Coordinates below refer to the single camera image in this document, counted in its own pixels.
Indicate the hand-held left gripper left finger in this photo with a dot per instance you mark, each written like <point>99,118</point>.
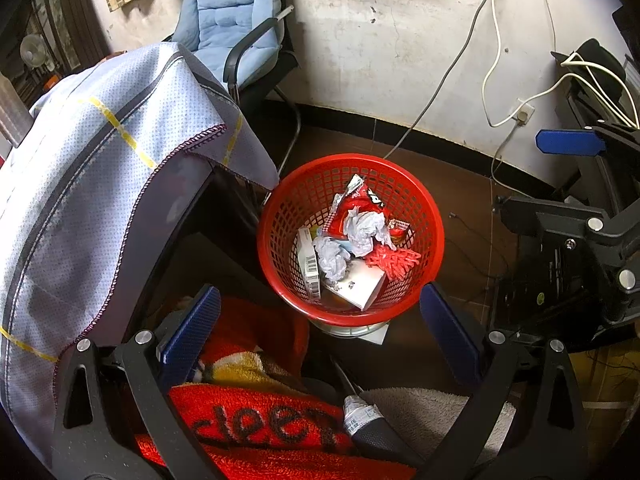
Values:
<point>192,330</point>

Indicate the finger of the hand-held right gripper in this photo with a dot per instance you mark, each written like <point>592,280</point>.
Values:
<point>550,215</point>
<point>570,141</point>

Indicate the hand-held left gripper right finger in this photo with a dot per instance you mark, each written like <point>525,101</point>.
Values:
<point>450,335</point>

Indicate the red plastic net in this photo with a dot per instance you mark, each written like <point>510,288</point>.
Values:
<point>392,260</point>

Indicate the small red yellow wrapper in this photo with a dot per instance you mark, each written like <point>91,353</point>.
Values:
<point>400,232</point>

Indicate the white barcode box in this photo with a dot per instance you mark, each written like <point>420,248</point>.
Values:
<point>311,270</point>

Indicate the white plastic bag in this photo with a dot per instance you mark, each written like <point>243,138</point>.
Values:
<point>365,230</point>
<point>332,260</point>

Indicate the red snack bag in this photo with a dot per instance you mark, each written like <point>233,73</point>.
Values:
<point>350,210</point>

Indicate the red plastic basket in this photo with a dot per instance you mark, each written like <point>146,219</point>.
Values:
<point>300,195</point>

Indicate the white fluffy cloth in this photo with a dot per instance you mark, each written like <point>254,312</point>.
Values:
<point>435,410</point>

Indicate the white square board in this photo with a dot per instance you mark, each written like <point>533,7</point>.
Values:
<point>372,335</point>

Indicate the black equipment stand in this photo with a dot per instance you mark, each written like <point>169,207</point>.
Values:
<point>600,55</point>

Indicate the cardboard box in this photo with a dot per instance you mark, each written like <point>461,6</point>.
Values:
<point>605,385</point>

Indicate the red printed blanket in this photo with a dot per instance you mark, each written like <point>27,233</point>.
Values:
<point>260,425</point>

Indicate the dark tube white label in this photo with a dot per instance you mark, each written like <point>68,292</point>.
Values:
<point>380,435</point>

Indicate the blue checked tablecloth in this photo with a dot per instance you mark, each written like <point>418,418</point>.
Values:
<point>75,185</point>

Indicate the blue cushioned chair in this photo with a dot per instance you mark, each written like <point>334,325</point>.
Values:
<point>260,85</point>

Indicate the orange stool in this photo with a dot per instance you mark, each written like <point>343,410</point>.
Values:
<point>52,81</point>

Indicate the steel bottle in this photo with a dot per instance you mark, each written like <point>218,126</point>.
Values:
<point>10,110</point>

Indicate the blue chair cushion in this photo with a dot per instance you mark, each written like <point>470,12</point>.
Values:
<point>230,15</point>

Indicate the standing fan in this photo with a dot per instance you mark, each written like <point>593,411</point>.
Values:
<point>32,50</point>

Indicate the white wall socket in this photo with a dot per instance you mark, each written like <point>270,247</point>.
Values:
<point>523,114</point>

